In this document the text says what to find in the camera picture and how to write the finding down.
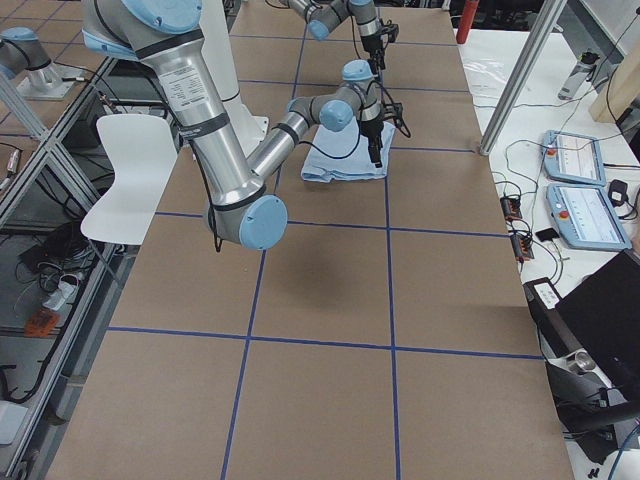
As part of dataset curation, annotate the blue teach pendant tablet lower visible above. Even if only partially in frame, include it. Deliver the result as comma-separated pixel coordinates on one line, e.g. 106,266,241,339
546,183,631,252

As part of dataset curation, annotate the light blue button-up shirt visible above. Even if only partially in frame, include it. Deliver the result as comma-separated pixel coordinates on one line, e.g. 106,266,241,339
301,119,396,183

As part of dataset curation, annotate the blue teach pendant tablet upper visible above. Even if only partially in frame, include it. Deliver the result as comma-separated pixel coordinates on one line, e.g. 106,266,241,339
542,130,606,186

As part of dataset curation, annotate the orange device under table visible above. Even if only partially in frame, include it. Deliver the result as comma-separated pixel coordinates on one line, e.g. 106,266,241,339
24,308,60,338

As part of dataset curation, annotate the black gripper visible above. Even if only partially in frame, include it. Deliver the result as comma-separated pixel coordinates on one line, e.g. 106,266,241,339
362,32,386,70
360,118,384,168

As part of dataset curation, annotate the white plastic chair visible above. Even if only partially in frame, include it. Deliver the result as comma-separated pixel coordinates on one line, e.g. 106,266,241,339
81,114,178,245

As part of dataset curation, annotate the red cylinder object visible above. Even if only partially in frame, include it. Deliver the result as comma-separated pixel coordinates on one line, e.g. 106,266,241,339
456,0,479,45

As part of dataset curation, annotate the black laptop computer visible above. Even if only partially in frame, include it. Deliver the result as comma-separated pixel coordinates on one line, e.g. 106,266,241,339
523,249,639,400

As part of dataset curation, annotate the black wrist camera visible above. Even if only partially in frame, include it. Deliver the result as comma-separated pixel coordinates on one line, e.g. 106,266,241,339
379,20,399,43
382,102,405,129

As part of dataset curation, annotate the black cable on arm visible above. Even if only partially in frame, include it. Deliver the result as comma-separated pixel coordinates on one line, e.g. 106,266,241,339
299,79,414,161

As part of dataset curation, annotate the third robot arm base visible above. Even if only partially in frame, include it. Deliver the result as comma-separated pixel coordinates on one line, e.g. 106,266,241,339
1,27,85,101

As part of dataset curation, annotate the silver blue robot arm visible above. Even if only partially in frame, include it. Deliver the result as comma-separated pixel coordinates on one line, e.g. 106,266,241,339
280,0,399,75
82,1,384,250

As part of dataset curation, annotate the grey aluminium frame post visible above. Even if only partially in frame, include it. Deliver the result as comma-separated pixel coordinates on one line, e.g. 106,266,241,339
478,0,567,156

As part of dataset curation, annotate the blue teach pendant tablet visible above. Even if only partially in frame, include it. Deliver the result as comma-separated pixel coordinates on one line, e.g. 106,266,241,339
546,183,631,252
542,130,606,186

